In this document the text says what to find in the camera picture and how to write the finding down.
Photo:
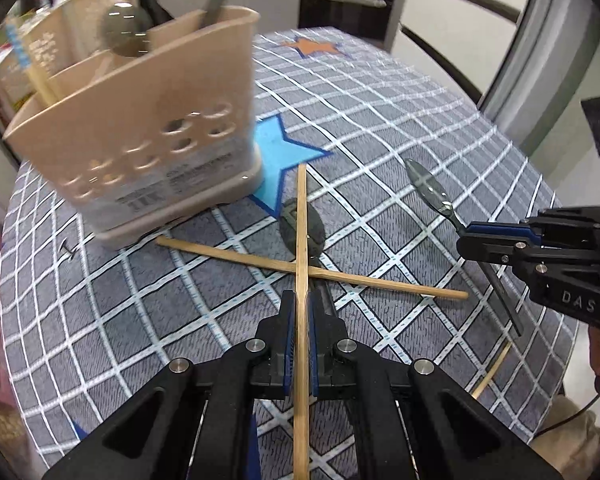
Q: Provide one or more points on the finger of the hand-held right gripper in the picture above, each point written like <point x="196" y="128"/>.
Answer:
<point x="485" y="250"/>
<point x="500" y="230"/>

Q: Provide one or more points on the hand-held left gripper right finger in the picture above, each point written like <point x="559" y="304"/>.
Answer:
<point x="314" y="360"/>

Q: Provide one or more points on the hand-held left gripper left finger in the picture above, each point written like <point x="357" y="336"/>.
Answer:
<point x="289" y="360"/>

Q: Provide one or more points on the silver metal spoon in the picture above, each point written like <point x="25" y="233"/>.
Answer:
<point x="427" y="185"/>

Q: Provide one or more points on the slim wooden chopstick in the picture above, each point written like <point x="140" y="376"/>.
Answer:
<point x="492" y="374"/>
<point x="230" y="254"/>
<point x="302" y="260"/>

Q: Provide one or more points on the dark translucent plastic spoon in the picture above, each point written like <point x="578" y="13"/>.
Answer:
<point x="122" y="27"/>
<point x="290" y="230"/>
<point x="217" y="0"/>

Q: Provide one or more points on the beige plastic utensil holder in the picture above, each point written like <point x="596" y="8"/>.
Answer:
<point x="155" y="110"/>

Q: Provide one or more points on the bundle of wooden chopsticks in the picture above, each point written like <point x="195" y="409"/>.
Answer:
<point x="42" y="85"/>

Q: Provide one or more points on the person's beige trousers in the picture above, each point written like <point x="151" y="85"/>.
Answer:
<point x="565" y="430"/>

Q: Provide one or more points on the grey sliding door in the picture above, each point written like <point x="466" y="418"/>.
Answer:
<point x="555" y="60"/>

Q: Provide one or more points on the black built-in oven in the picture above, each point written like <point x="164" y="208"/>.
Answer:
<point x="350" y="15"/>

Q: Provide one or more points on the beige perforated basket rack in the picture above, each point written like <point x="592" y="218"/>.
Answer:
<point x="55" y="35"/>

